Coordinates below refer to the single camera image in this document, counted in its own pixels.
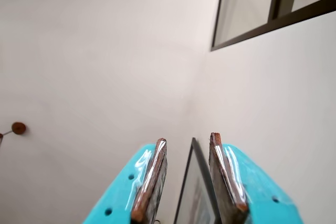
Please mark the round wooden wall knob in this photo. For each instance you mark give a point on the round wooden wall knob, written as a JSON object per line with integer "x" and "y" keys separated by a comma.
{"x": 18, "y": 128}

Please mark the black framed picture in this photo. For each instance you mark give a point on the black framed picture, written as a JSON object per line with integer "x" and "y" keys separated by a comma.
{"x": 195, "y": 195}

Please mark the dark framed window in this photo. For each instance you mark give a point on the dark framed window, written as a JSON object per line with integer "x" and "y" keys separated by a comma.
{"x": 262, "y": 30}

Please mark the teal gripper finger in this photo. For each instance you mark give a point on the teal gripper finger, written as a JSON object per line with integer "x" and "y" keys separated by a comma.
{"x": 123, "y": 190}
{"x": 252, "y": 195}

